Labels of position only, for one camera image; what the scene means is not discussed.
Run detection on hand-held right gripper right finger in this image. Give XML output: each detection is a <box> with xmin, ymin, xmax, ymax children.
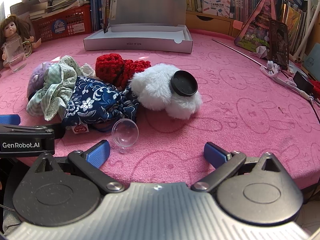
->
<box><xmin>191</xmin><ymin>142</ymin><xmax>285</xmax><ymax>193</ymax></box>

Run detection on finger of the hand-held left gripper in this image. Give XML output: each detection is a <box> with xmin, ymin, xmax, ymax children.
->
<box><xmin>0</xmin><ymin>114</ymin><xmax>21</xmax><ymax>125</ymax></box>
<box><xmin>0</xmin><ymin>124</ymin><xmax>54</xmax><ymax>133</ymax></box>

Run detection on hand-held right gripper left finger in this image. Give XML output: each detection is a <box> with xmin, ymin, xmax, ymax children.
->
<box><xmin>30</xmin><ymin>140</ymin><xmax>125</xmax><ymax>194</ymax></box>

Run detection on green checkered cloth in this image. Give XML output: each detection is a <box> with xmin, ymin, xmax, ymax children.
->
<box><xmin>26</xmin><ymin>55</ymin><xmax>84</xmax><ymax>121</ymax></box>

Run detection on purple plush puff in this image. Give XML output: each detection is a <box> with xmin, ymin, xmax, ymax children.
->
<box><xmin>27</xmin><ymin>62</ymin><xmax>60</xmax><ymax>100</ymax></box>

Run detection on blue floral fabric pouch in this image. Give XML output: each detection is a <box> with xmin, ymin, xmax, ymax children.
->
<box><xmin>60</xmin><ymin>76</ymin><xmax>140</xmax><ymax>133</ymax></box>

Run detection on black round lid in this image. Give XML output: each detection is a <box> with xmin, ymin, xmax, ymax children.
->
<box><xmin>171</xmin><ymin>70</ymin><xmax>198</xmax><ymax>97</ymax></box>

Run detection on white cloth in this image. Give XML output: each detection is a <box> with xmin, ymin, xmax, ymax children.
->
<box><xmin>79</xmin><ymin>63</ymin><xmax>97</xmax><ymax>78</ymax></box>

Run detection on white plush puff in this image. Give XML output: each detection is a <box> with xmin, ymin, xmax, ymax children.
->
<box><xmin>129</xmin><ymin>63</ymin><xmax>203</xmax><ymax>120</ymax></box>

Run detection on red crochet piece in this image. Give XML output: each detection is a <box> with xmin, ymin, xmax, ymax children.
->
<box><xmin>95</xmin><ymin>54</ymin><xmax>152</xmax><ymax>88</ymax></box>

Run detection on white file box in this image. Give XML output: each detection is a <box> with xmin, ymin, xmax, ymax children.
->
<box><xmin>83</xmin><ymin>0</ymin><xmax>193</xmax><ymax>54</ymax></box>

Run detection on clear plastic dome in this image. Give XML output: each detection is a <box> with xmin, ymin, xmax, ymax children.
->
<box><xmin>112</xmin><ymin>119</ymin><xmax>139</xmax><ymax>154</ymax></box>

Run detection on clear glass mug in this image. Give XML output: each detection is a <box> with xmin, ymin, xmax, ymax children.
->
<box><xmin>2</xmin><ymin>41</ymin><xmax>33</xmax><ymax>73</ymax></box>

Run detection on pink bunny-print mat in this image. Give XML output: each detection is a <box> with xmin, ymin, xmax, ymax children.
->
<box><xmin>0</xmin><ymin>29</ymin><xmax>320</xmax><ymax>190</ymax></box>

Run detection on brown-haired doll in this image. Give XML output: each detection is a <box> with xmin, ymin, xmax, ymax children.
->
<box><xmin>0</xmin><ymin>14</ymin><xmax>42</xmax><ymax>68</ymax></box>

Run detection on thin metal rod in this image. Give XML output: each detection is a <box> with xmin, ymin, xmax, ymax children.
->
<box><xmin>212</xmin><ymin>38</ymin><xmax>269</xmax><ymax>68</ymax></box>

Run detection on white folded paper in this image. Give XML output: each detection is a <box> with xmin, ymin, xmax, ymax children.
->
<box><xmin>254</xmin><ymin>45</ymin><xmax>270</xmax><ymax>60</ymax></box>

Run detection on small black box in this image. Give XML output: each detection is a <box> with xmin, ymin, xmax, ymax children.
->
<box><xmin>292</xmin><ymin>71</ymin><xmax>315</xmax><ymax>95</ymax></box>

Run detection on large red plastic basket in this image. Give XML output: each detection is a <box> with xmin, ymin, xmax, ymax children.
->
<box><xmin>30</xmin><ymin>4</ymin><xmax>93</xmax><ymax>43</ymax></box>

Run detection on dark photo card stand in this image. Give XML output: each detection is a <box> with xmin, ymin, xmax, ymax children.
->
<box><xmin>269</xmin><ymin>19</ymin><xmax>290</xmax><ymax>71</ymax></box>

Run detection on wooden drawer unit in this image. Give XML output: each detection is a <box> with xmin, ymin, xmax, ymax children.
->
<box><xmin>186</xmin><ymin>10</ymin><xmax>244</xmax><ymax>37</ymax></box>

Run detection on pink house-shaped case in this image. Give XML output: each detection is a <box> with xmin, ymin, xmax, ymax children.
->
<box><xmin>232</xmin><ymin>0</ymin><xmax>284</xmax><ymax>53</ymax></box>

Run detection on teal book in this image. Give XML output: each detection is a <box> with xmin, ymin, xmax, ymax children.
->
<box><xmin>301</xmin><ymin>42</ymin><xmax>320</xmax><ymax>74</ymax></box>

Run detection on row of thin blue books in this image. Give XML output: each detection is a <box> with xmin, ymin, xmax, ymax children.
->
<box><xmin>89</xmin><ymin>0</ymin><xmax>116</xmax><ymax>32</ymax></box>

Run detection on white printed carton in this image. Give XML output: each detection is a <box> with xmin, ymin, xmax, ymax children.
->
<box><xmin>202</xmin><ymin>0</ymin><xmax>232</xmax><ymax>15</ymax></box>

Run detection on row of thin picture books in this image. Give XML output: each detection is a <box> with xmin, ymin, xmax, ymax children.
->
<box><xmin>281</xmin><ymin>0</ymin><xmax>310</xmax><ymax>55</ymax></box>

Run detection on white plastic pipes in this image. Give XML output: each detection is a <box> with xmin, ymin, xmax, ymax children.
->
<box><xmin>289</xmin><ymin>0</ymin><xmax>320</xmax><ymax>63</ymax></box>

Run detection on white knotted cord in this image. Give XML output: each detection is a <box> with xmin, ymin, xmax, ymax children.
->
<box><xmin>260</xmin><ymin>60</ymin><xmax>315</xmax><ymax>102</ymax></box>

